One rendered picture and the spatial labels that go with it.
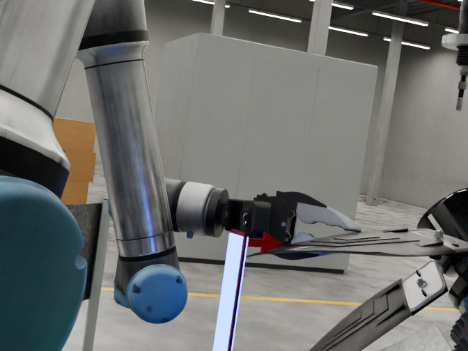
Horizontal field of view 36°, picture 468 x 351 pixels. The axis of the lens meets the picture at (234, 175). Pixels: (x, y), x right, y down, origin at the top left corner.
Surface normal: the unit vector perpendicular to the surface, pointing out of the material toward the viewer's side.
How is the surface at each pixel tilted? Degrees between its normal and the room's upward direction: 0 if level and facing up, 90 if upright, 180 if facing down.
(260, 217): 84
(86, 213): 90
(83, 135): 90
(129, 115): 89
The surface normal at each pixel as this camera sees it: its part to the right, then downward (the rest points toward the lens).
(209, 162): 0.33, 0.10
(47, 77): 0.92, 0.20
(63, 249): 0.81, 0.27
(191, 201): -0.21, -0.30
